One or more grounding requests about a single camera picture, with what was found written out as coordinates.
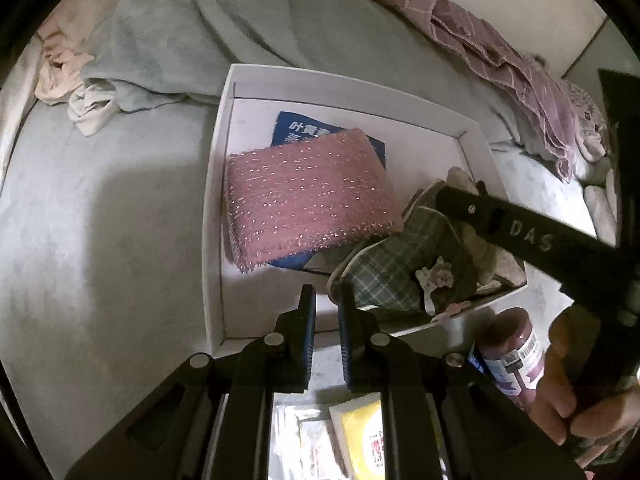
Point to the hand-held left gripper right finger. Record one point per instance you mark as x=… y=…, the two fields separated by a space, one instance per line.
x=346 y=335

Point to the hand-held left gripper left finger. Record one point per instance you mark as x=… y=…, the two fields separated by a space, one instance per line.
x=307 y=330

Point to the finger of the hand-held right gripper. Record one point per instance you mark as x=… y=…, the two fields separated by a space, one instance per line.
x=525 y=235

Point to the pink plaid pouch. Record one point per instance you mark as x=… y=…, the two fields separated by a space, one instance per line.
x=495 y=270

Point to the white cardboard box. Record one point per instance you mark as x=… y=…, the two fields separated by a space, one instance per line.
x=250 y=305

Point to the green plaid pouch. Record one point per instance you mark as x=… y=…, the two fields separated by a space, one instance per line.
x=395 y=265

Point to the yellow packet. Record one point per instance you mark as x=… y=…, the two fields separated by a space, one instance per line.
x=360 y=435

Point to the pink puff plastic packet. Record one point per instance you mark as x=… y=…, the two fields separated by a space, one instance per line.
x=315 y=445

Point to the pink sparkly cloth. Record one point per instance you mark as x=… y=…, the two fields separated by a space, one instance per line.
x=310 y=195

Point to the blue packet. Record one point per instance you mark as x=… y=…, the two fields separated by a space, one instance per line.
x=300 y=127

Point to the person's right hand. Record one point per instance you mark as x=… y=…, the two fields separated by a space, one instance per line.
x=560 y=385

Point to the beige folded towel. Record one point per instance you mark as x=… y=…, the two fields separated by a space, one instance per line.
x=597 y=210

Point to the patterned white cloth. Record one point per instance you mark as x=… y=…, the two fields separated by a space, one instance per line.
x=585 y=120

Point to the purple striped cloth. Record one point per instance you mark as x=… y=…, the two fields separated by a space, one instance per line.
x=475 y=35

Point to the grey fleece bed sheet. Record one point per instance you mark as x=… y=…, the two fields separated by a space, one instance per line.
x=100 y=260

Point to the white crumpled cloth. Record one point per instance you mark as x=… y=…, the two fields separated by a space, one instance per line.
x=92 y=110

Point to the green blanket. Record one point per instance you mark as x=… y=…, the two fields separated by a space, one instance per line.
x=250 y=20

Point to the peach crumpled cloth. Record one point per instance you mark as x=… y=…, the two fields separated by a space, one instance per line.
x=60 y=70

